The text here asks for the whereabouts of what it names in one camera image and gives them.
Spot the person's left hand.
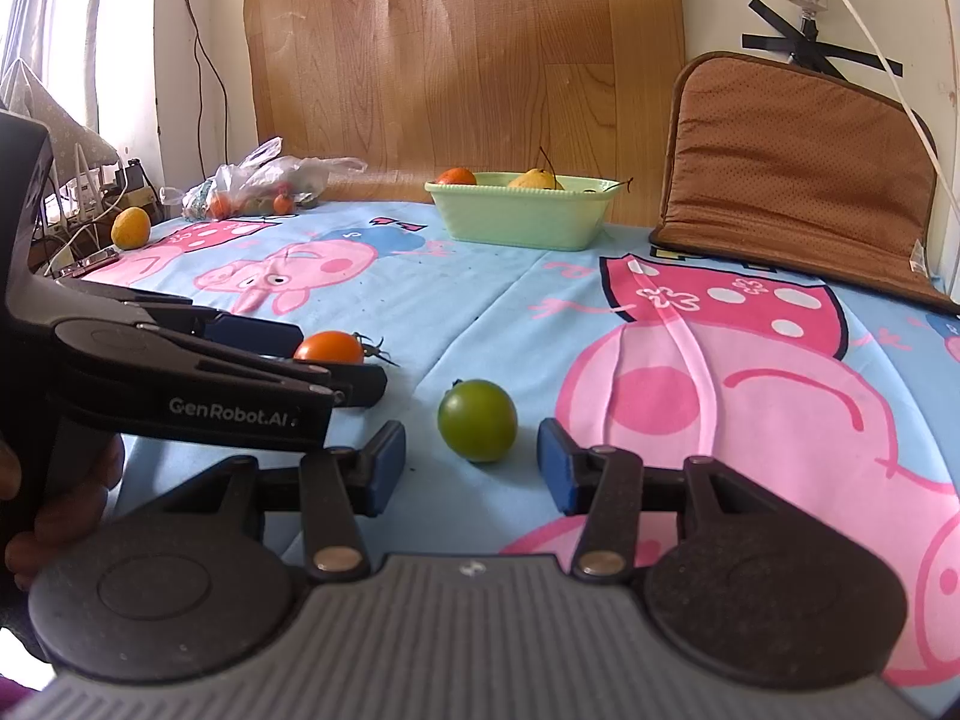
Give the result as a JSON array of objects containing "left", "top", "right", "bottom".
[{"left": 4, "top": 435, "right": 127, "bottom": 592}]

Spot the printed cartoon blanket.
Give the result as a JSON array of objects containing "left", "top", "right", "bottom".
[{"left": 43, "top": 198, "right": 960, "bottom": 713}]

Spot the white router with antennas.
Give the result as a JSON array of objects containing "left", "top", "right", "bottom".
[{"left": 40, "top": 139, "right": 125, "bottom": 242}]

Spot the white curtain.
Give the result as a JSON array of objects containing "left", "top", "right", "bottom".
[{"left": 0, "top": 0, "right": 163, "bottom": 166}]

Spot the light green bowl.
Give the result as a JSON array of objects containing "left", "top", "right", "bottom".
[{"left": 424, "top": 171, "right": 624, "bottom": 253}]

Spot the white cable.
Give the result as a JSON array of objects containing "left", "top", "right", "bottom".
[{"left": 798, "top": 0, "right": 943, "bottom": 280}]

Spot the yellowish orange mandarin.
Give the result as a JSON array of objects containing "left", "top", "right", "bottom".
[{"left": 110, "top": 207, "right": 152, "bottom": 251}]

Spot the brown seat cushion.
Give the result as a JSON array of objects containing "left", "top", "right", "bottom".
[{"left": 648, "top": 50, "right": 960, "bottom": 317}]

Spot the small dark box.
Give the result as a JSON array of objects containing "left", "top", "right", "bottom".
[{"left": 120, "top": 157, "right": 155, "bottom": 208}]

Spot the white patterned cloth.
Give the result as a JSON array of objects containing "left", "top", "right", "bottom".
[{"left": 0, "top": 56, "right": 122, "bottom": 167}]

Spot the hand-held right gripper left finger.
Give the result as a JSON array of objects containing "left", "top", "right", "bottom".
[{"left": 161, "top": 420, "right": 407, "bottom": 582}]

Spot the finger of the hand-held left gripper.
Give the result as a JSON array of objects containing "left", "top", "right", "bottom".
[
  {"left": 81, "top": 280, "right": 305, "bottom": 359},
  {"left": 135, "top": 322, "right": 389, "bottom": 407}
]

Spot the black tape cross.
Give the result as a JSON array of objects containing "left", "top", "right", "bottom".
[{"left": 740, "top": 0, "right": 905, "bottom": 84}]

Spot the wood pattern board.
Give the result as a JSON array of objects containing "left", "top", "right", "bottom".
[{"left": 241, "top": 0, "right": 688, "bottom": 230}]

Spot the clear plastic bag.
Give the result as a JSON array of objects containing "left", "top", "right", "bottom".
[{"left": 160, "top": 136, "right": 369, "bottom": 223}]

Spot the green tomato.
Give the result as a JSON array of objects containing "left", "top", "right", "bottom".
[{"left": 437, "top": 380, "right": 520, "bottom": 464}]

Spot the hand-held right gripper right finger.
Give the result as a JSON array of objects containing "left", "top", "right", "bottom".
[{"left": 536, "top": 418, "right": 788, "bottom": 582}]

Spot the thin black cable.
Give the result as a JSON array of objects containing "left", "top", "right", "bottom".
[{"left": 178, "top": 0, "right": 230, "bottom": 190}]

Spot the flat metallic phone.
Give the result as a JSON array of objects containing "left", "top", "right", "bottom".
[{"left": 52, "top": 245, "right": 122, "bottom": 281}]

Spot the yellow pear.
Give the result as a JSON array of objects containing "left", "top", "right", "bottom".
[{"left": 506, "top": 146, "right": 566, "bottom": 192}]

